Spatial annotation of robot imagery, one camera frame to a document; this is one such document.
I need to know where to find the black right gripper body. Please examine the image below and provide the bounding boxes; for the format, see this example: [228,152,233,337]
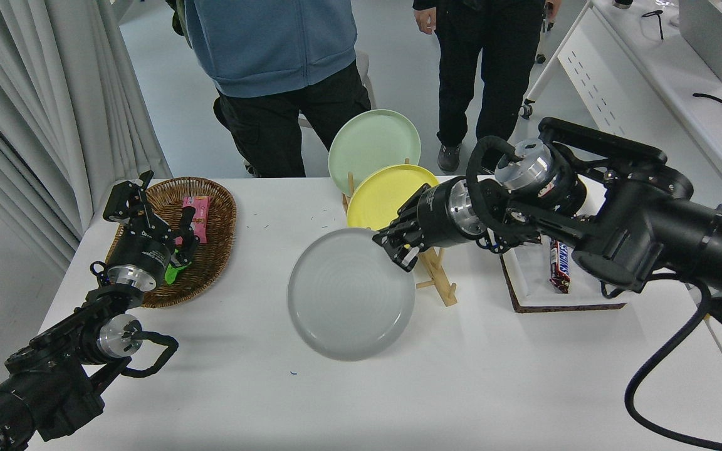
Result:
[416,177,462,249]

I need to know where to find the dark green jacket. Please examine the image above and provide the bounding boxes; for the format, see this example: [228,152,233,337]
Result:
[167,0,193,48]

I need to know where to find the pink snack bar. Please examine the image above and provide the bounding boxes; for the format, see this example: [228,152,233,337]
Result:
[176,195,211,245]

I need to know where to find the person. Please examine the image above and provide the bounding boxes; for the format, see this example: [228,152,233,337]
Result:
[184,0,373,178]
[412,0,562,173]

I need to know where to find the pale green plate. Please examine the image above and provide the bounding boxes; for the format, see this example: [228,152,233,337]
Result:
[328,109,422,198]

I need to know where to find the grey plate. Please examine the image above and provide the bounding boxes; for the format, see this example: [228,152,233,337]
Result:
[286,227,417,362]

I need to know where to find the white rectangular tray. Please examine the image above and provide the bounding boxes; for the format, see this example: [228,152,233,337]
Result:
[500,177,635,308]

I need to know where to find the wooden plate rack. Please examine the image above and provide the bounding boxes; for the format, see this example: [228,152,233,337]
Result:
[342,158,459,308]

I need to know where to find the yellow plate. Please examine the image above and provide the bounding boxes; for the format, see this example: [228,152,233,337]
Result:
[347,164,440,231]

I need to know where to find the bright green snack wrapper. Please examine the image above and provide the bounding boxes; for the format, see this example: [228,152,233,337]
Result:
[165,247,190,286]

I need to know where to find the brown wicker basket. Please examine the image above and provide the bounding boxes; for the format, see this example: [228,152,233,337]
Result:
[106,177,238,309]

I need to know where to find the black cable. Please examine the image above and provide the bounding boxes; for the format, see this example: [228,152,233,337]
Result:
[693,93,722,117]

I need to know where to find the white curtain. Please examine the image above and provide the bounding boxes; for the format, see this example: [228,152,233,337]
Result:
[0,0,174,276]

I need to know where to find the long white desk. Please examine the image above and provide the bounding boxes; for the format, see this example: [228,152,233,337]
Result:
[520,0,722,226]

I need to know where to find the thin black cord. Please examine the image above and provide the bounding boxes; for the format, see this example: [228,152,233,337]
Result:
[642,9,666,41]

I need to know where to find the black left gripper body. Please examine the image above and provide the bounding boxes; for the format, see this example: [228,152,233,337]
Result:
[108,231,177,286]

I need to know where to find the silver laptop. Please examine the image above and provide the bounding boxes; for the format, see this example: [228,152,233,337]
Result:
[679,0,722,84]

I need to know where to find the brown Snickers bar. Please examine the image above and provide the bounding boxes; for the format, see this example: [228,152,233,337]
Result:
[549,238,572,294]

